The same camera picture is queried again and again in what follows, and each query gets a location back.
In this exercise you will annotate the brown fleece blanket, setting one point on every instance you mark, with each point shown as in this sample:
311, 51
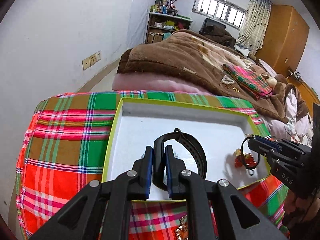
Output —
194, 58

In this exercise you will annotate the white crumpled bedding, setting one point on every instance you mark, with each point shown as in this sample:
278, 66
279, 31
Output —
299, 125

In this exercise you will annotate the wooden wardrobe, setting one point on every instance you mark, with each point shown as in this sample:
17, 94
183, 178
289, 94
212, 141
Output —
285, 39

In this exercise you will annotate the red green plaid cloth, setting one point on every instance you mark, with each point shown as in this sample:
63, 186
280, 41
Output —
64, 148

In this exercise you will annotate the beige wall sockets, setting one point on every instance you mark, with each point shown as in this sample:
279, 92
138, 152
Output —
91, 60

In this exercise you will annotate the black monitor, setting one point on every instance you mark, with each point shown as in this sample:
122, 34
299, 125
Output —
209, 22

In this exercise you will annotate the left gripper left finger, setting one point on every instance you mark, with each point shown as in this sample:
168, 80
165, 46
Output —
142, 183

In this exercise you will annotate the yellow-green shallow box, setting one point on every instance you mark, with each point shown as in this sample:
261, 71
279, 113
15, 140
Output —
140, 123

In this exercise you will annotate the pink mattress pad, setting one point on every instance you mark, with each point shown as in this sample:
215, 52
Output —
155, 82

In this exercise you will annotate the red bead hair clip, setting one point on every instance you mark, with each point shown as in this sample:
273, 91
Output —
245, 160

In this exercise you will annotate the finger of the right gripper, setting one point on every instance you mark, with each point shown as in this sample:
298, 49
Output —
264, 147

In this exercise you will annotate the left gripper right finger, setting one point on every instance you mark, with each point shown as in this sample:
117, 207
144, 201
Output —
174, 167

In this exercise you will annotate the dark brown pillow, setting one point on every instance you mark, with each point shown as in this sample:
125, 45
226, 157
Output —
219, 35

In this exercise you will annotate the wooden bedside cabinet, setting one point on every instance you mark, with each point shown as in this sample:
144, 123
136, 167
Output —
307, 93

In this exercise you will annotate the folded plaid cloth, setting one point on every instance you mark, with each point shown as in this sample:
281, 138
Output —
255, 85

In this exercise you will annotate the wooden shelf unit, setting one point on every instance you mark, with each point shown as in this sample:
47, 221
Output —
161, 26

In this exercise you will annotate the patterned curtain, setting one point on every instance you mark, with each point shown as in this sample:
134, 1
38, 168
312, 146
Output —
253, 30

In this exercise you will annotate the barred window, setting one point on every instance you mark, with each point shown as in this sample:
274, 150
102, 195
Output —
222, 11

